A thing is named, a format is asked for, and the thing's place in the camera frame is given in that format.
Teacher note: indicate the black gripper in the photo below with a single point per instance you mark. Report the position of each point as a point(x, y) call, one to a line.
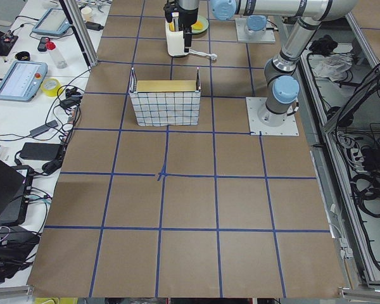
point(189, 18)

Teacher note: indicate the white two-slot toaster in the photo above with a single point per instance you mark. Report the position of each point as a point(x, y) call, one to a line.
point(175, 42)

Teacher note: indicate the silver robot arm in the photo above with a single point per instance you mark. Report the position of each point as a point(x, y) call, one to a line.
point(222, 10)
point(282, 88)

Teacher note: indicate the toast slice on plate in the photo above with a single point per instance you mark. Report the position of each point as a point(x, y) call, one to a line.
point(198, 26)

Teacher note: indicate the light green plate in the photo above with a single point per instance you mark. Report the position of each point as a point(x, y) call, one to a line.
point(205, 25)

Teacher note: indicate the white paper cup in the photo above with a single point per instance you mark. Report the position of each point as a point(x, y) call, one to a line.
point(87, 14)

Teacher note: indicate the clear bottle red cap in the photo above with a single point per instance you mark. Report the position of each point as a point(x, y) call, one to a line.
point(55, 54)

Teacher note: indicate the far teach pendant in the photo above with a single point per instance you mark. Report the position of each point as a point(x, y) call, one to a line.
point(54, 23)

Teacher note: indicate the teach pendant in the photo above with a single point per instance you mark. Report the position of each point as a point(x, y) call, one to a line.
point(22, 81)
point(54, 23)

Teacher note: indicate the yellow tape roll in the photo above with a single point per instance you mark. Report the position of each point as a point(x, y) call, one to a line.
point(51, 87)

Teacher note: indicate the near teach pendant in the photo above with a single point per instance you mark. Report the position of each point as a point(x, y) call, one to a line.
point(22, 81)

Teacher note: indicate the black laptop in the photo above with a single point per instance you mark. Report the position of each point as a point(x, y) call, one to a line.
point(15, 186)

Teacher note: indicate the wire grid shelf with wood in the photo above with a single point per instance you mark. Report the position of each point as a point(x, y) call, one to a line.
point(159, 103)

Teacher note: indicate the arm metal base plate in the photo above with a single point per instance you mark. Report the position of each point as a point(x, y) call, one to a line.
point(256, 33)
point(264, 123)

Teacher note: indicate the aluminium frame post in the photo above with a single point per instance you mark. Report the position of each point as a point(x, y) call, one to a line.
point(76, 21)

